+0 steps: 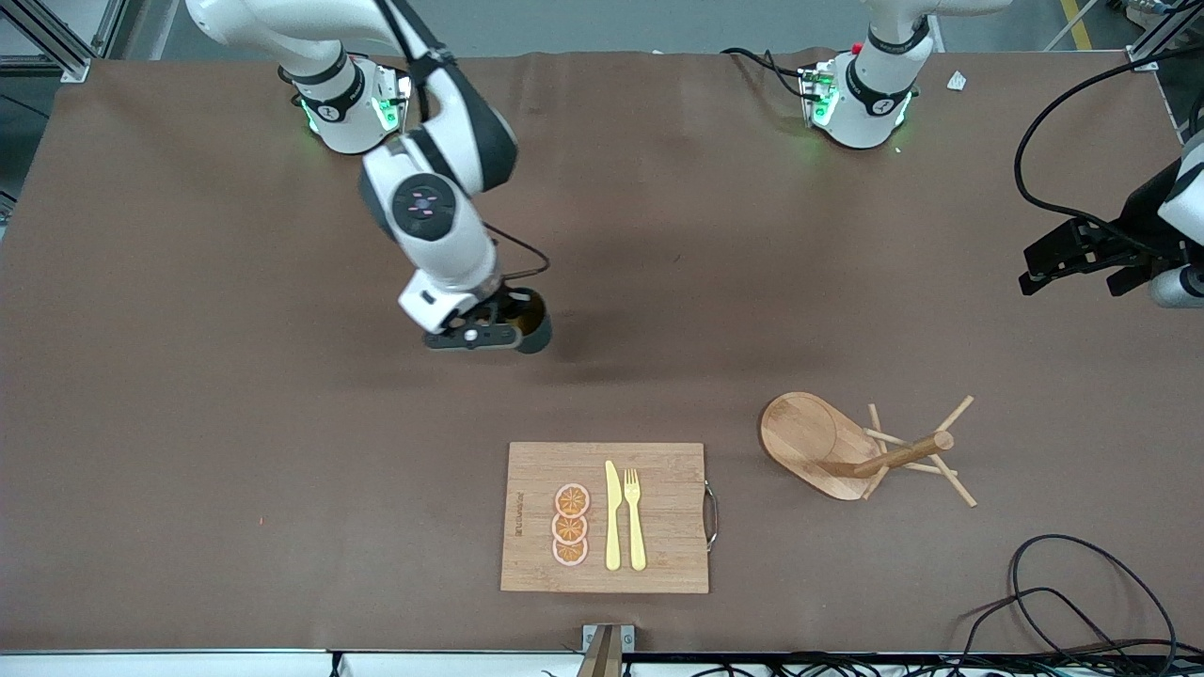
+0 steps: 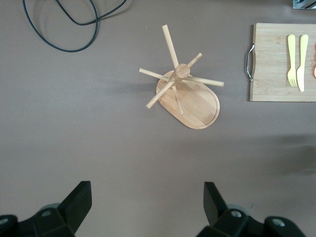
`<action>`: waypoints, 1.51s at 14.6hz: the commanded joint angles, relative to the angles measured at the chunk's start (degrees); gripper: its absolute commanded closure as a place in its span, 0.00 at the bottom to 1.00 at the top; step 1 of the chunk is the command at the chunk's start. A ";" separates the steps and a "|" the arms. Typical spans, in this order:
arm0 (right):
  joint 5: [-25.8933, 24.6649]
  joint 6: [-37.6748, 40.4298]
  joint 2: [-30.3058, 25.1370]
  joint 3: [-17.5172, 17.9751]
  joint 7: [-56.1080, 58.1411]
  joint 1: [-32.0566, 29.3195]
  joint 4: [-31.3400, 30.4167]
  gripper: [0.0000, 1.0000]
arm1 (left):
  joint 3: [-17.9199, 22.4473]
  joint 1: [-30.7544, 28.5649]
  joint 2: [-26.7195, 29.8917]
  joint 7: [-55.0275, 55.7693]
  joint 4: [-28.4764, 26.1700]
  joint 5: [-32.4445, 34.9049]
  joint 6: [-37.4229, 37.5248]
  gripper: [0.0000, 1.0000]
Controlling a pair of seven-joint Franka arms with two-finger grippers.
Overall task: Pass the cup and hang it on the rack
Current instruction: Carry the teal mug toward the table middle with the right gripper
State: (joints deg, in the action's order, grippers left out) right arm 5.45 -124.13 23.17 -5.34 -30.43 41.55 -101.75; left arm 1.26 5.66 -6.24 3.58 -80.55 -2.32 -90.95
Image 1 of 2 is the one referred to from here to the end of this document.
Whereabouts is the bamboo cutting board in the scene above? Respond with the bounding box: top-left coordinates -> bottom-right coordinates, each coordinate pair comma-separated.
499,442 -> 721,595

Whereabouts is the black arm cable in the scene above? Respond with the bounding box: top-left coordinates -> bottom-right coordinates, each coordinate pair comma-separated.
480,221 -> 551,281
1014,42 -> 1204,250

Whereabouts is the aluminium frame post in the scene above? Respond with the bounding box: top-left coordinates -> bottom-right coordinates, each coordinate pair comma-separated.
0,0 -> 128,84
1124,0 -> 1204,71

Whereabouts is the yellow plastic knife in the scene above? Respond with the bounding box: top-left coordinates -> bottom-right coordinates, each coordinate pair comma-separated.
604,460 -> 624,572

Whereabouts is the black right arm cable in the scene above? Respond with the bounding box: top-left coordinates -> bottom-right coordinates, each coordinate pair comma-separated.
480,221 -> 551,281

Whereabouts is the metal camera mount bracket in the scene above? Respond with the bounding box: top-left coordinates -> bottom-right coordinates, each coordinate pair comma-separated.
577,623 -> 636,677

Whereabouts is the wooden mug rack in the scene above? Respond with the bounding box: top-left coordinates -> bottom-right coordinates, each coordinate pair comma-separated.
760,392 -> 979,509

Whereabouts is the black base cable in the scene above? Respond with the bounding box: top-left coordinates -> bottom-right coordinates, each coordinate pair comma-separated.
721,47 -> 812,102

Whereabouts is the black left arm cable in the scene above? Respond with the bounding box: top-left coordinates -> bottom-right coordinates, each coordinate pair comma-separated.
1014,42 -> 1204,250

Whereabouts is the yellow plastic fork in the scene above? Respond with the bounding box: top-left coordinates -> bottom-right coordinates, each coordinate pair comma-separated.
624,468 -> 648,572

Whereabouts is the dark green cup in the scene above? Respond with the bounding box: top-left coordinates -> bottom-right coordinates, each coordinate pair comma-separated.
499,289 -> 553,355

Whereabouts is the black looped floor cable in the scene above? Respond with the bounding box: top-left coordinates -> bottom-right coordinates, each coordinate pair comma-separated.
959,588 -> 1177,659
1009,534 -> 1179,659

